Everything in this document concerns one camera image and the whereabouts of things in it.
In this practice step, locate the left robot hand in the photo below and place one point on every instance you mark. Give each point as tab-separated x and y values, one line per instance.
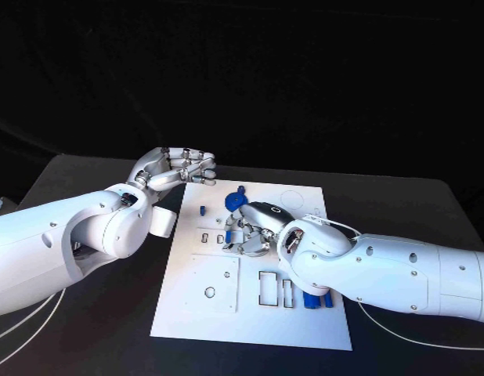
163	176

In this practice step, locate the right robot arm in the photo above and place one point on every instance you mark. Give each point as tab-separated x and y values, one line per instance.
394	273

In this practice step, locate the blue block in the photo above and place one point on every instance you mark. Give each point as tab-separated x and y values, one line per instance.
237	236

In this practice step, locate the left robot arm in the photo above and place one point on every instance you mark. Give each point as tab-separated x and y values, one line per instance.
34	252

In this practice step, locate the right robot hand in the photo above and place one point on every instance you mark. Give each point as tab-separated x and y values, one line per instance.
267	214

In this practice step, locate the white task board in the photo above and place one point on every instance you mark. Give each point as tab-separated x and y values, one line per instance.
250	323

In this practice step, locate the blue gear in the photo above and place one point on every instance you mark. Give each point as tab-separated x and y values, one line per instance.
234	202

